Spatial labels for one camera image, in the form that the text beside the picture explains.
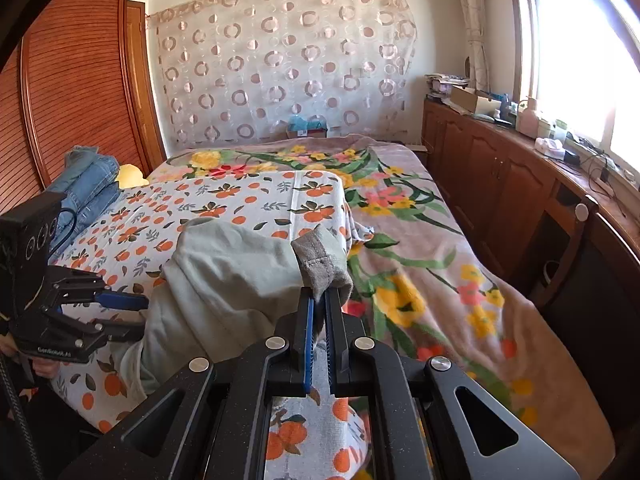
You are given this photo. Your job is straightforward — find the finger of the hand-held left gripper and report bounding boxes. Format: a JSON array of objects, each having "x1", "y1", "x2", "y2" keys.
[
  {"x1": 59, "y1": 316, "x2": 147, "y2": 347},
  {"x1": 49, "y1": 270, "x2": 150, "y2": 312}
]

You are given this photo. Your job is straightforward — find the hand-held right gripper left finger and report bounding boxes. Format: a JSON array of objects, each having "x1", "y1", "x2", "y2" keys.
[{"x1": 60, "y1": 291, "x2": 321, "y2": 480}]

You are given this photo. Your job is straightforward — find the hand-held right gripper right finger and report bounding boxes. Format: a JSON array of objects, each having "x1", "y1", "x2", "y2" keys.
[{"x1": 325, "y1": 291, "x2": 581, "y2": 480}]

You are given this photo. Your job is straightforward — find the grey-green pants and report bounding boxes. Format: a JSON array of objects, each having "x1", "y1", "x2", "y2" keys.
[{"x1": 117, "y1": 217, "x2": 353, "y2": 396}]

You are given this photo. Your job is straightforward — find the person's left hand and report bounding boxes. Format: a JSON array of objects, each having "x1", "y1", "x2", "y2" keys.
[{"x1": 0, "y1": 332, "x2": 57, "y2": 383}]

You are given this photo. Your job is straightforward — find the folded blue jeans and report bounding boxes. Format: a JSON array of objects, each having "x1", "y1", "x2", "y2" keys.
[{"x1": 44, "y1": 146, "x2": 121, "y2": 256}]

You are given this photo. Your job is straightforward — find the floral fleece blanket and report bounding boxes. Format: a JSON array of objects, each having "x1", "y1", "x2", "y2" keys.
[{"x1": 150, "y1": 135, "x2": 616, "y2": 476}]

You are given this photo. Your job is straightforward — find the yellow pillow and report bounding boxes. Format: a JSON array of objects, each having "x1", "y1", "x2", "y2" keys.
[{"x1": 116, "y1": 164, "x2": 149, "y2": 188}]

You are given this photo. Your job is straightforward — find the person's dark clothing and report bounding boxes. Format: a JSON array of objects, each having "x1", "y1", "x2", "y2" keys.
[{"x1": 0, "y1": 382, "x2": 106, "y2": 480}]

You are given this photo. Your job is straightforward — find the orange fruit print bedsheet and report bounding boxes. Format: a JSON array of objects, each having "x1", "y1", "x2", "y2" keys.
[{"x1": 50, "y1": 170, "x2": 376, "y2": 480}]

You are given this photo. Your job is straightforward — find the wooden headboard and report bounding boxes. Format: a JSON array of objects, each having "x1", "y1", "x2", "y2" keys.
[{"x1": 0, "y1": 0, "x2": 168, "y2": 216}]

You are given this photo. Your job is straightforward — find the blue bag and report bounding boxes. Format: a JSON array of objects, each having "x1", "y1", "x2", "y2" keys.
[{"x1": 287, "y1": 115, "x2": 328, "y2": 138}]

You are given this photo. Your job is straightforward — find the long wooden cabinet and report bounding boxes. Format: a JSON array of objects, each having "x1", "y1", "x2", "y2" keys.
[{"x1": 420, "y1": 97, "x2": 640, "y2": 311}]

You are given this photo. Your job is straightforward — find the dark wooden chair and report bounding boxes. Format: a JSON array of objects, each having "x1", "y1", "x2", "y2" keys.
[{"x1": 530, "y1": 195, "x2": 640, "y2": 480}]

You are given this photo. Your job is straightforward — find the cardboard box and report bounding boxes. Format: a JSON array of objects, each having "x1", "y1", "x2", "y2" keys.
[{"x1": 450, "y1": 85, "x2": 501, "y2": 116}]

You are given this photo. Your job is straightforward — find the stack of papers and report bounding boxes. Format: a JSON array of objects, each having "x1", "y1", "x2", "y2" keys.
[{"x1": 425, "y1": 74, "x2": 471, "y2": 98}]

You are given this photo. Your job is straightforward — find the circle pattern sheer curtain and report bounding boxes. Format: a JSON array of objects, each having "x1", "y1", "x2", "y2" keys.
[{"x1": 147, "y1": 0, "x2": 418, "y2": 148}]

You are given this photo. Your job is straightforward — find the pale pink bottle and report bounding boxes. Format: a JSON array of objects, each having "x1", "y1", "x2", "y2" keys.
[{"x1": 516, "y1": 97, "x2": 540, "y2": 136}]

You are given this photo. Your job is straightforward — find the beige window curtain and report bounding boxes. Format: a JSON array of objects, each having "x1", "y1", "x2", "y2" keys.
[{"x1": 450, "y1": 0, "x2": 488, "y2": 96}]

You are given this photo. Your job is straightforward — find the window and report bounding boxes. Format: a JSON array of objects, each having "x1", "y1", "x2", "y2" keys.
[{"x1": 505, "y1": 0, "x2": 640, "y2": 171}]

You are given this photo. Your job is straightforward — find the black braided cable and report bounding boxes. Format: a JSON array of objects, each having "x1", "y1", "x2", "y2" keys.
[{"x1": 0, "y1": 355, "x2": 31, "y2": 480}]

